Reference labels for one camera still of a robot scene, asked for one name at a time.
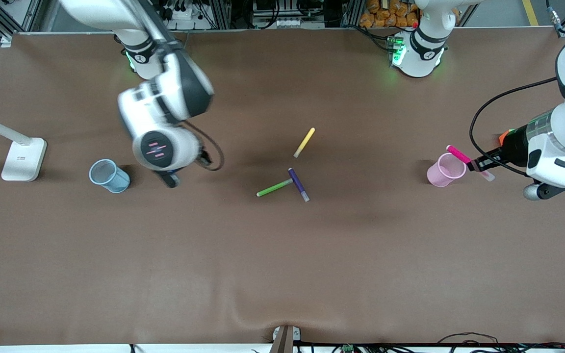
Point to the green marker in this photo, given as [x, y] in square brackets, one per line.
[273, 188]

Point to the orange packets pile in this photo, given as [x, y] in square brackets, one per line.
[380, 17]

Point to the yellow marker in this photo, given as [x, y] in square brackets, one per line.
[304, 142]

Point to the white power strip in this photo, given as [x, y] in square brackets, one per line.
[180, 13]

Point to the white desk lamp stand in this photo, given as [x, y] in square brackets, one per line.
[22, 162]

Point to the metal table edge bracket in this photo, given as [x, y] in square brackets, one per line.
[285, 339]

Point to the colourful puzzle cube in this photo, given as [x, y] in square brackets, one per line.
[504, 138]

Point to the white terminal strip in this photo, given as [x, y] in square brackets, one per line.
[290, 22]

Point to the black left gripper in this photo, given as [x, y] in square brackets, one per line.
[512, 145]

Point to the pink plastic cup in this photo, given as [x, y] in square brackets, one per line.
[437, 176]

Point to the pink marker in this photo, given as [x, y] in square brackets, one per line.
[459, 154]

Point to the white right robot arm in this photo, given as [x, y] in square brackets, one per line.
[174, 88]

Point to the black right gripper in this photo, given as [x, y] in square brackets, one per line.
[206, 156]

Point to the purple marker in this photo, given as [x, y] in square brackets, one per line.
[297, 184]

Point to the light blue plastic cup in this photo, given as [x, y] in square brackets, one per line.
[115, 182]

